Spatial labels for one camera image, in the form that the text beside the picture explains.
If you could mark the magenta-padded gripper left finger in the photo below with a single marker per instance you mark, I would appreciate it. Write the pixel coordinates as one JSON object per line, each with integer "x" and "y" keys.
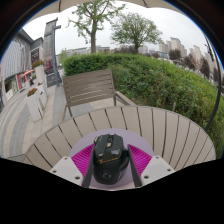
{"x": 66, "y": 170}

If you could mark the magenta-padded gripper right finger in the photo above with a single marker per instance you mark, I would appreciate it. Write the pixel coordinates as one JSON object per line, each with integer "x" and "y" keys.
{"x": 156, "y": 169}

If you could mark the black computer mouse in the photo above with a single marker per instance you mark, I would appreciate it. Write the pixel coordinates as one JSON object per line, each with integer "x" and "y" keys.
{"x": 110, "y": 160}

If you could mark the white planter with flowers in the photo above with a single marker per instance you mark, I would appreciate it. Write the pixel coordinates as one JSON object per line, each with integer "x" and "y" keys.
{"x": 35, "y": 105}
{"x": 39, "y": 73}

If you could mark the green hedge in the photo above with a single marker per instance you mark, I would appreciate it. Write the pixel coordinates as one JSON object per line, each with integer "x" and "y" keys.
{"x": 160, "y": 86}

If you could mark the slatted wooden chair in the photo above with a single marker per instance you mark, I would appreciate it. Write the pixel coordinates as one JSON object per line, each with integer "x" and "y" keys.
{"x": 88, "y": 86}

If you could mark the tall grey sign pillar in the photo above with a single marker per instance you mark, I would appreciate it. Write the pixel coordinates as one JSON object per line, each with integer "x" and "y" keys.
{"x": 50, "y": 50}

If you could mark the distant apartment buildings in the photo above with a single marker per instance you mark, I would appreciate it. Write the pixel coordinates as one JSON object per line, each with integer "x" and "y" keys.
{"x": 173, "y": 46}

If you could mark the round leafy tree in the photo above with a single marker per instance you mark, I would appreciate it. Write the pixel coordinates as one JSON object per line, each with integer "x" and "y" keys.
{"x": 136, "y": 30}

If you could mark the beige umbrella canopy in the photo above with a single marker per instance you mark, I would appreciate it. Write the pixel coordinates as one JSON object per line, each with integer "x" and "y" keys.
{"x": 110, "y": 2}

